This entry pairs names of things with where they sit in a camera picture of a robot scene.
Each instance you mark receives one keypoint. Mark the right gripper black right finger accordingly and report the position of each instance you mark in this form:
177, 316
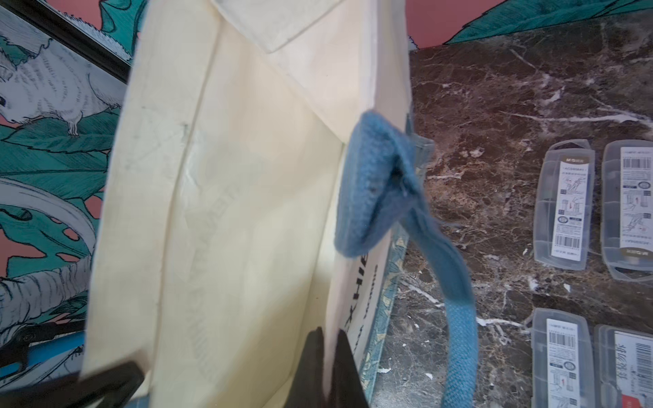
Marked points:
346, 390

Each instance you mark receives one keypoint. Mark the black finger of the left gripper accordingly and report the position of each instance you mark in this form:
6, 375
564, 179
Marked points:
113, 387

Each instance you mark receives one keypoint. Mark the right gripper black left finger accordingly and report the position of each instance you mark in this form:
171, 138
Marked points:
306, 390

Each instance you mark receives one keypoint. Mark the cream canvas tote bag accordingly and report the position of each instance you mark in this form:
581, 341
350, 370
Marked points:
263, 156

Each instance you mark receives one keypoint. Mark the clear case red label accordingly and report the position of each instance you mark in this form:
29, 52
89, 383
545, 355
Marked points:
623, 367

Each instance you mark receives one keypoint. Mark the clear compass case barcode label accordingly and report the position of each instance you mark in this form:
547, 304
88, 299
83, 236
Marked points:
564, 205

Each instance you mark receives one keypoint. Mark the clear compass case gold label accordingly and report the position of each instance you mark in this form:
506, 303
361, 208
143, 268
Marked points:
626, 210

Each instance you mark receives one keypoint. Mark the black left frame post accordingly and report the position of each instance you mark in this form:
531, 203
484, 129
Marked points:
60, 29

